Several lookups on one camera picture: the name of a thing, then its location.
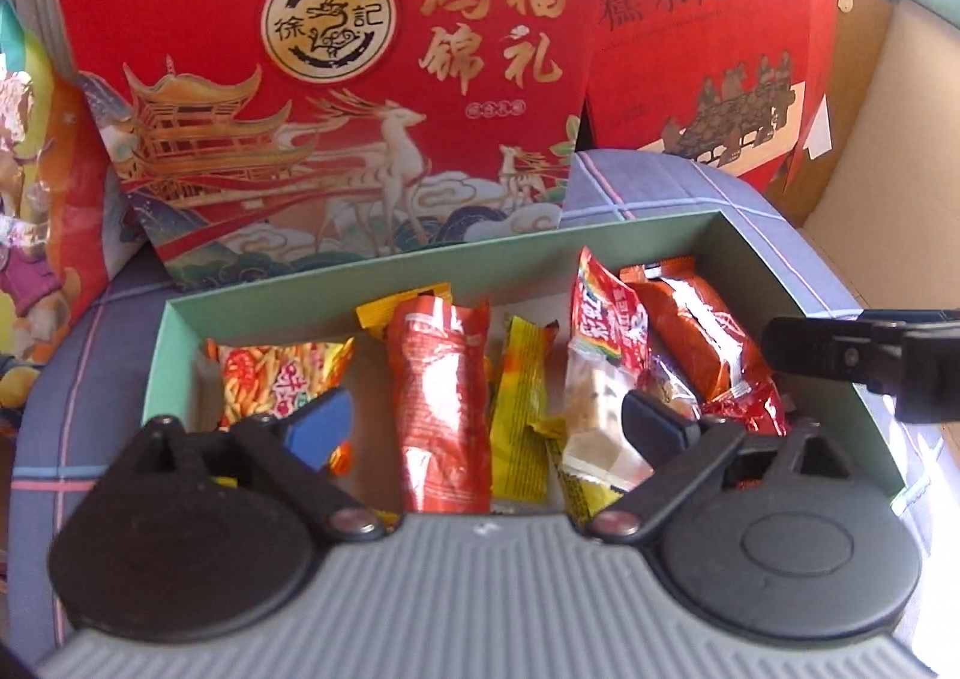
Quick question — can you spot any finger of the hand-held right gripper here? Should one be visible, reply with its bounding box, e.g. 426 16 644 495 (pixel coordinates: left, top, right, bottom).
761 310 960 425

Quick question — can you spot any clear white nougat packet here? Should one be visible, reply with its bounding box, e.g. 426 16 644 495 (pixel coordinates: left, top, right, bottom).
559 341 661 492

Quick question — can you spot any yellow orange snack packet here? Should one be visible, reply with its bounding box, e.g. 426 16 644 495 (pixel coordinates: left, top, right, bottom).
355 283 453 331

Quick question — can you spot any blue cartoon dog snack bag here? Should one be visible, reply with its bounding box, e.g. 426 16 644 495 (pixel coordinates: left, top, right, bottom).
0 0 151 425

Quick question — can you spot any red foil snack packet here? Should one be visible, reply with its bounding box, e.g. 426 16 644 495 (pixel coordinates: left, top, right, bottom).
701 383 790 437

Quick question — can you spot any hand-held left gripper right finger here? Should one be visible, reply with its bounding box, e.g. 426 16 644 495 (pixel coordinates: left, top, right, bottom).
587 390 863 543

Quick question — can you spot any pale green cardboard box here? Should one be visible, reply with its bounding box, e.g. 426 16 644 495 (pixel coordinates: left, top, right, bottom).
142 210 908 522

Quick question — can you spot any wooden wardrobe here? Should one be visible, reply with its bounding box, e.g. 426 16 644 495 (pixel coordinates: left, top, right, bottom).
772 0 960 230

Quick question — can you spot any slim red snack packet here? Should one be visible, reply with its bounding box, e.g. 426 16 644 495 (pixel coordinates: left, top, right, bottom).
386 296 494 515

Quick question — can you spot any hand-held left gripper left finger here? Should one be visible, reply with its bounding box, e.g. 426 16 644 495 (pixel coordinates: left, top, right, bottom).
120 388 381 542

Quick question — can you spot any red deer print gift box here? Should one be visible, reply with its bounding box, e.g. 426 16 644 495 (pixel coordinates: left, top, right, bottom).
56 0 593 290

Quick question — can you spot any red rainbow snack packet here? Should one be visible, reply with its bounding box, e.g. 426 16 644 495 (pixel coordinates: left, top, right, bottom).
570 246 653 380

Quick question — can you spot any blue plaid bedsheet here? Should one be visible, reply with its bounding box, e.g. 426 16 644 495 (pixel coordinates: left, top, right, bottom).
11 150 931 650

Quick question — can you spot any red figures print gift bag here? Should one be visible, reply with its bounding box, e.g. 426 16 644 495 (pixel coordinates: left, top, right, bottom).
577 0 841 200

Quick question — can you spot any yellow bar snack packet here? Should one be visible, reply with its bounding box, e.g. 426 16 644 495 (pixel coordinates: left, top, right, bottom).
555 439 625 531

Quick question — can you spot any orange clear strip snack packet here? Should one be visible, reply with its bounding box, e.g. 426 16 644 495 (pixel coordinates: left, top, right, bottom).
621 259 755 402

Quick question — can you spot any orange striped sticks packet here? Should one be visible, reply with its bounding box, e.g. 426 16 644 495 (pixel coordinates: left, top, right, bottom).
206 338 357 477

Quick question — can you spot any slim yellow snack packet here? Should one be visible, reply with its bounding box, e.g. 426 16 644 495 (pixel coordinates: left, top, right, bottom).
487 315 567 504

